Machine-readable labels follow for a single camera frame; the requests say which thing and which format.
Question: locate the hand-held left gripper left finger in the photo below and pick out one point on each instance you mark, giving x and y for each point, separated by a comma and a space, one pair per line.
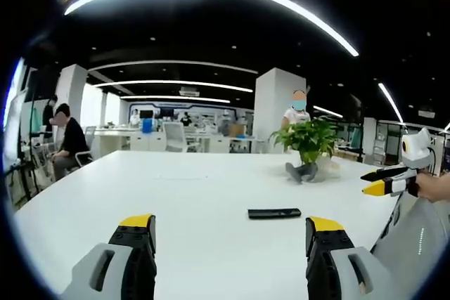
105, 272

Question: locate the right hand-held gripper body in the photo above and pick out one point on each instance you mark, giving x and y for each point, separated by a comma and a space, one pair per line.
416, 150

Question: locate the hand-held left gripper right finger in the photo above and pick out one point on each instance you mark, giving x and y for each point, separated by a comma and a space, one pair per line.
337, 272

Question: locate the black remote control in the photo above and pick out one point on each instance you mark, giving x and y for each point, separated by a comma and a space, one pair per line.
274, 213

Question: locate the person's right hand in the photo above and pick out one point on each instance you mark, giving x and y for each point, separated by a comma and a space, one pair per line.
436, 187

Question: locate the ceiling light strip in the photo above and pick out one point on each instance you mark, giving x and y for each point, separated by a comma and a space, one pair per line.
175, 98
175, 63
391, 102
175, 83

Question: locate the grey chair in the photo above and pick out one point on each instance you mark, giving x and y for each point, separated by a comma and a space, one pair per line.
415, 265

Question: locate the potted green plant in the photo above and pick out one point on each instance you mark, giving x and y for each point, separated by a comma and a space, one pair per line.
307, 136

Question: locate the row of white desks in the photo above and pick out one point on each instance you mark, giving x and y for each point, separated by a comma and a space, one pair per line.
137, 140

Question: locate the blue box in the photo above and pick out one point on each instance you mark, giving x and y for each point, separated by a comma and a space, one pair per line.
148, 126

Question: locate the white mesh office chair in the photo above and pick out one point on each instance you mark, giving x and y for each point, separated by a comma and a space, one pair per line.
174, 136

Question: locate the black tripod stand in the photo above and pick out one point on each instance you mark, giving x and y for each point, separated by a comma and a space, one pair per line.
32, 131

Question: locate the ceiling air conditioner unit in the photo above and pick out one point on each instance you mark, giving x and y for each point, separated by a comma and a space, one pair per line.
190, 91

